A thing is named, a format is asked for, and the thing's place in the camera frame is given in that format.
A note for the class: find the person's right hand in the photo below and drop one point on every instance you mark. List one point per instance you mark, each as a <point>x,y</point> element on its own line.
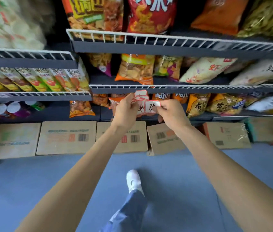
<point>175,117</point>

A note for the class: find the person's left hand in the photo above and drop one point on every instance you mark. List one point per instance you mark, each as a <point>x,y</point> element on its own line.
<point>124,113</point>

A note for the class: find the person's left fingers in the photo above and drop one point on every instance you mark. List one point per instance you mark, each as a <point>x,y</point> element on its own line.
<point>132,101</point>

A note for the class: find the person's right fingers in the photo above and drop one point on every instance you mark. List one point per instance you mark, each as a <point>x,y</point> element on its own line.
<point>160,107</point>

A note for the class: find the red-bordered price tag card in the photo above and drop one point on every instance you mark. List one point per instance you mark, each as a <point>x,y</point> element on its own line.
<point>151,107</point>

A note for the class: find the stack of white price tags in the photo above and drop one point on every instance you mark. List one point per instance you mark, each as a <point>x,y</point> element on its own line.
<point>141,99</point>

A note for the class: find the person's left forearm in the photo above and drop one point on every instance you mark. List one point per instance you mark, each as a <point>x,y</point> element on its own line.
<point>78,181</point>

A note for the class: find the person's right forearm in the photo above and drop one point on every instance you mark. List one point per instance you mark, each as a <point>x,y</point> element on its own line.
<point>226,181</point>

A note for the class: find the orange bag white print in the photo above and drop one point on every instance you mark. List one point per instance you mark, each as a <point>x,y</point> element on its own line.
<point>161,96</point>
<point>180,97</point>

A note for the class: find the orange clear snack bag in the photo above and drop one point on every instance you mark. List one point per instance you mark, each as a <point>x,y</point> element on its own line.
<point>116,101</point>

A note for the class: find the clear orange cracker bag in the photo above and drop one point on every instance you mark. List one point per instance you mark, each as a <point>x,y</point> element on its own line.
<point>135,70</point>

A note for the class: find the small orange snack bag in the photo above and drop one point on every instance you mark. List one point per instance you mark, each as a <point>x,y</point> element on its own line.
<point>100,99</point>

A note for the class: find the yellow bag black print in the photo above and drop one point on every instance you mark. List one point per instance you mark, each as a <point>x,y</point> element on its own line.
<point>197,105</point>

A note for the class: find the green and purple snack bag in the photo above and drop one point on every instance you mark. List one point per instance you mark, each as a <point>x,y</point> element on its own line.
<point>168,67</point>

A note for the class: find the small purple-cornered snack bag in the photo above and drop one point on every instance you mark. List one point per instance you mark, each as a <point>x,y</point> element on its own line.
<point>101,62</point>

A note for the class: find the small orange puff bag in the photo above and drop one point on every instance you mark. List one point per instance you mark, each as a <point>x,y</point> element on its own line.
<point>80,109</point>

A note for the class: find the white shrimp chip bag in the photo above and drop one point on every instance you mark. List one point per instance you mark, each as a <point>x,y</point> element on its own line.
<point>204,70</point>

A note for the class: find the yellow bag blue label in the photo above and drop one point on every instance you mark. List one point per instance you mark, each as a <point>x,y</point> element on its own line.
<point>224,103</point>

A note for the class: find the white shoe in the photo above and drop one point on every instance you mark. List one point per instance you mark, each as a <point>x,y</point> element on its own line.
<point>134,181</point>

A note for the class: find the shelf price label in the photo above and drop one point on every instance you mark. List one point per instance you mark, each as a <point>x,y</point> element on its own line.
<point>222,46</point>

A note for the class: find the large red snack bag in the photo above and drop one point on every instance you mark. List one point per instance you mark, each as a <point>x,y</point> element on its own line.
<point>151,14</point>

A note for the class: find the yellow and orange snack bag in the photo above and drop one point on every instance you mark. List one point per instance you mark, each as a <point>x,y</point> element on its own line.
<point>93,14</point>

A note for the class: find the green chip canister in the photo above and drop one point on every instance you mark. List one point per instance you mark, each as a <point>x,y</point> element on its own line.
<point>36,105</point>

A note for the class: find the row of yellow-green chip bags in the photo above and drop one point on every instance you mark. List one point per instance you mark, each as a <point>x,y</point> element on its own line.
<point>37,79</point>

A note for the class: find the white snack bag black print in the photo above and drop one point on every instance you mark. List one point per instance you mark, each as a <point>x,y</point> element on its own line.
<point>262,73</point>

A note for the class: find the white and yellow snack bag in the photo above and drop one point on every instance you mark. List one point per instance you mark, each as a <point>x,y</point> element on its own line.
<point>269,103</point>

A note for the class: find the blue trouser leg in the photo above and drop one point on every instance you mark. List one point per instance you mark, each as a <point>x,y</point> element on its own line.
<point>129,212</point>

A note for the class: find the cardboard box teal edge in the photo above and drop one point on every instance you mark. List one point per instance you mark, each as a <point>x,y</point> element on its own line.
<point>268,129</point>

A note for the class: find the plain orange snack bag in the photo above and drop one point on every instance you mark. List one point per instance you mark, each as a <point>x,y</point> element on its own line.
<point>220,14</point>

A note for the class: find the green pea snack bag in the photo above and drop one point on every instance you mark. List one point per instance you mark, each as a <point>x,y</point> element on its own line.
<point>267,16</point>

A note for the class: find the large white cracker bag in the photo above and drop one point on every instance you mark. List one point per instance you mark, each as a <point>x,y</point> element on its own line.
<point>13,24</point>

